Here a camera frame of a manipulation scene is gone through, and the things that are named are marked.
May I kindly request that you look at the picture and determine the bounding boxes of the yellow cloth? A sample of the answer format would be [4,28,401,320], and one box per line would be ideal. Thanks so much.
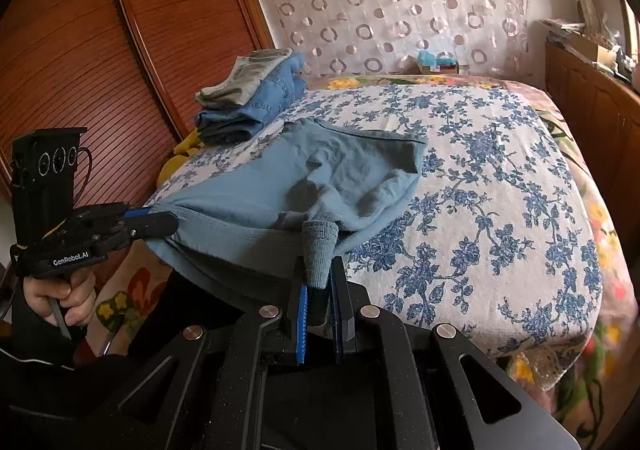
[157,129,207,189]

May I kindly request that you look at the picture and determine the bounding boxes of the light blue folded jeans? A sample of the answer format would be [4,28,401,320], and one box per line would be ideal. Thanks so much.
[235,54,307,131]

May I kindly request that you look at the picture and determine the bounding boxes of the blue pants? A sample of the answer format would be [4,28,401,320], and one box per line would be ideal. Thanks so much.
[145,119,427,311]

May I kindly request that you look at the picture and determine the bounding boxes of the yellow flower bedsheet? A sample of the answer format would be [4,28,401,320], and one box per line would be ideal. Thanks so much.
[94,72,632,431]

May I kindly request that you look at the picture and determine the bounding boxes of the person's left forearm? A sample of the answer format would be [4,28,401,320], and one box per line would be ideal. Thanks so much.
[0,290,151,450]

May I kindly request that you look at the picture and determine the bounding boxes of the wooden side cabinet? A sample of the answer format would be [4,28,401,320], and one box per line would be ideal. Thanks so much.
[542,20,640,201]

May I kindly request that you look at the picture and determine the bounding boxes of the blue packet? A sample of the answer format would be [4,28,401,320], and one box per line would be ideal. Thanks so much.
[416,50,457,66]

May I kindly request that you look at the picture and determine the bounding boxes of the wooden slatted wardrobe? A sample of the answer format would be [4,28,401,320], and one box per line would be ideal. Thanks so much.
[0,0,275,251]

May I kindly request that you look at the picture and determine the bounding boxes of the small cardboard box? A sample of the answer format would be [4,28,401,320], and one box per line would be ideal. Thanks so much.
[415,58,459,76]

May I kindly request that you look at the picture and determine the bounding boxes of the open cardboard box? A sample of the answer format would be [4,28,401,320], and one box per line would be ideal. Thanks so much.
[579,32,622,66]

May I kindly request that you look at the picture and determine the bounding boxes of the dark blue folded jeans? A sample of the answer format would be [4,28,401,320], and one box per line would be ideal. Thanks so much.
[194,102,273,145]

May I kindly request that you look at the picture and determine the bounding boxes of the blue floral blanket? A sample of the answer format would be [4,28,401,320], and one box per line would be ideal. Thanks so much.
[157,82,604,359]

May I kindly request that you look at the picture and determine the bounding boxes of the person's left hand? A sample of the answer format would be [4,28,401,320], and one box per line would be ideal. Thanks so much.
[22,272,97,331]

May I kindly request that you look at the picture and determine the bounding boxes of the grey folded pants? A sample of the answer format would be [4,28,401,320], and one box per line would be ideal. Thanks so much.
[195,48,293,108]

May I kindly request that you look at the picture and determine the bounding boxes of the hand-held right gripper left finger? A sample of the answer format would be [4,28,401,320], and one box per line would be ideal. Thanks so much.
[65,256,309,450]

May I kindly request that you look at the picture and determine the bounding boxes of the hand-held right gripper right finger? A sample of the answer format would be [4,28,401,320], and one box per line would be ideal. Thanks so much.
[331,256,587,450]

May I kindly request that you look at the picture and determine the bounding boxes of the stack of papers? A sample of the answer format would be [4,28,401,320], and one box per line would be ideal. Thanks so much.
[537,17,587,39]

